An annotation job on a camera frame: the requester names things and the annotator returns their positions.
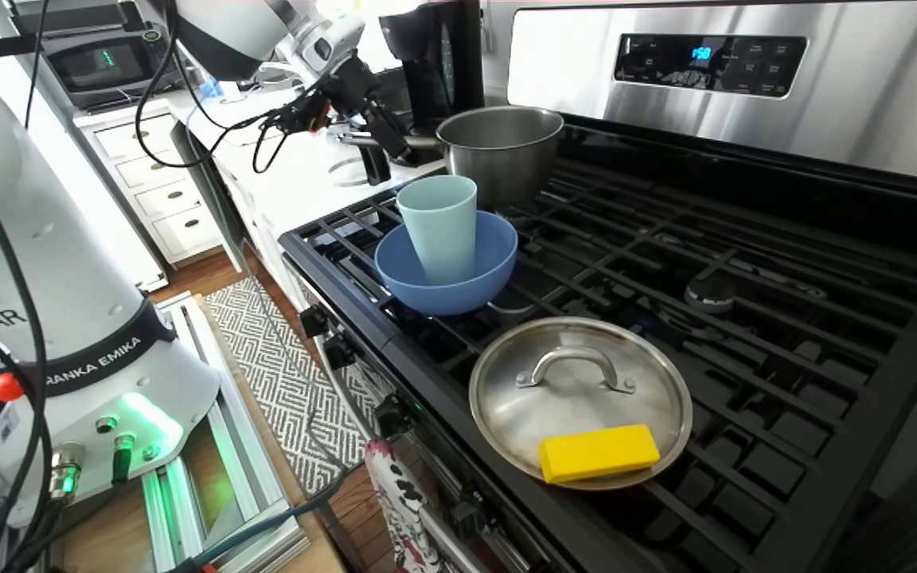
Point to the black gas stove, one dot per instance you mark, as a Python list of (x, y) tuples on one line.
[(735, 184)]

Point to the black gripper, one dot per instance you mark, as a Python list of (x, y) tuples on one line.
[(353, 91)]

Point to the blue bowl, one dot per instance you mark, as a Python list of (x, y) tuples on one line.
[(458, 290)]

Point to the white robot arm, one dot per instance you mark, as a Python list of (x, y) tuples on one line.
[(110, 386)]

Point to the patterned grey floor mat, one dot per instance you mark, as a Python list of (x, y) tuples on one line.
[(303, 413)]

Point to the patterned dish towel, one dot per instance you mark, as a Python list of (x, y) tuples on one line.
[(401, 508)]

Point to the silver pot with handle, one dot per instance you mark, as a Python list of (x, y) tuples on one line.
[(508, 151)]

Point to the silver pot lid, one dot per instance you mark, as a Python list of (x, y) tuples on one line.
[(566, 377)]

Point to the black microwave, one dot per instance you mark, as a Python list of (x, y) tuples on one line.
[(104, 52)]

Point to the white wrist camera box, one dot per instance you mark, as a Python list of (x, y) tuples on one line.
[(325, 44)]

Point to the yellow block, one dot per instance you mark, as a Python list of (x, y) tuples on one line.
[(596, 454)]

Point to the white drawer cabinet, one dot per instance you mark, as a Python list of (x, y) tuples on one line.
[(152, 179)]

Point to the black coffee maker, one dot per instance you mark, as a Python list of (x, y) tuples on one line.
[(437, 47)]

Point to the light teal cup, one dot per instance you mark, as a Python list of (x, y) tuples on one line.
[(441, 219)]

